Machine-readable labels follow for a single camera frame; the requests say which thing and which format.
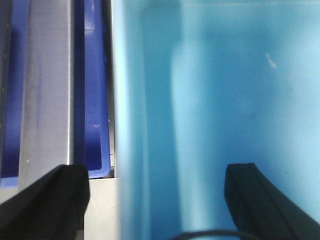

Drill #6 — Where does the light blue plastic bin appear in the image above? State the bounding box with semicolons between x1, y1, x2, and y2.
111;0;320;240

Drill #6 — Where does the dark blue bin lower middle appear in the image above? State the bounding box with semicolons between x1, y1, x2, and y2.
74;0;111;179

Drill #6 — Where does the dark blue bin lower left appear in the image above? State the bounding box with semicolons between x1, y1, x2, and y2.
0;0;29;189

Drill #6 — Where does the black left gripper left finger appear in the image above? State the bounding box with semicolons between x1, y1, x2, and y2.
0;164;90;240

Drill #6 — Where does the dark blue bin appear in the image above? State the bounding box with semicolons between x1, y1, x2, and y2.
0;0;29;189
74;0;111;179

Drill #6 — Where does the stainless steel shelf rail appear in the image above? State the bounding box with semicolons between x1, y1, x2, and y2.
18;0;75;190

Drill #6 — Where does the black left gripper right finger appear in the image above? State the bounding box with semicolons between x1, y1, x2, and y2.
224;163;320;240

